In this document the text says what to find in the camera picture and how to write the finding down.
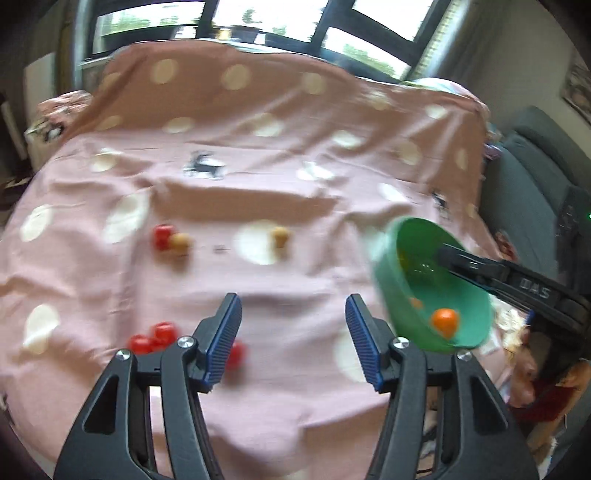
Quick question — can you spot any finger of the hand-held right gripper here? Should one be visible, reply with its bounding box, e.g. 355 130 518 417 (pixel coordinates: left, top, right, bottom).
435 246 511 294

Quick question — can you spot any grey sofa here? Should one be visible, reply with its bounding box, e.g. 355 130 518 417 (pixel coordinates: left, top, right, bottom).
482 105 591 278

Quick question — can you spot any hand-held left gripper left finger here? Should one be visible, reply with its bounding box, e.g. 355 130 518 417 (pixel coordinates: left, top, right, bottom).
53 292 243 480

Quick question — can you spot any black device with green light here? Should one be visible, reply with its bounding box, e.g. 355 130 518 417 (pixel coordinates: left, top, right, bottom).
553 185 591 252

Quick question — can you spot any black-framed window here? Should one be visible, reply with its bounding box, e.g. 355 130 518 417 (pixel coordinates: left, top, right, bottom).
88 0 446 83

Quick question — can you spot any framed wall picture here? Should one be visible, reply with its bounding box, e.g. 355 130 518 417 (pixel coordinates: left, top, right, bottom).
560 58 591 126

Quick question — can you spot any person's right hand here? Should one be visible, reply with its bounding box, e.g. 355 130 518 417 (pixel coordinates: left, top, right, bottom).
509 330 540 408

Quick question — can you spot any pink polka-dot cloth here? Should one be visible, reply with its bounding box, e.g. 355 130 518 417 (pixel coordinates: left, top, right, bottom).
0 39 509 480

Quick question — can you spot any orange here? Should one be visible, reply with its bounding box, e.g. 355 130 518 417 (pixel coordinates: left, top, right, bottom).
430 308 461 337

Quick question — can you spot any pile of pink clothes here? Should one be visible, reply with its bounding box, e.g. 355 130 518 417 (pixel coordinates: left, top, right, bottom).
25 90 95 141

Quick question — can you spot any green plastic bowl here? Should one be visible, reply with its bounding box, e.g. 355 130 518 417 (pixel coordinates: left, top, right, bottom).
372 217 494 354

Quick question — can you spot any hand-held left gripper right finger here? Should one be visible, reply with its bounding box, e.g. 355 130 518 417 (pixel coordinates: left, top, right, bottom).
345 294 539 480

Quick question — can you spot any teal pillow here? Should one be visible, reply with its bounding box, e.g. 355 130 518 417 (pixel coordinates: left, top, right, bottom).
409 78 472 95

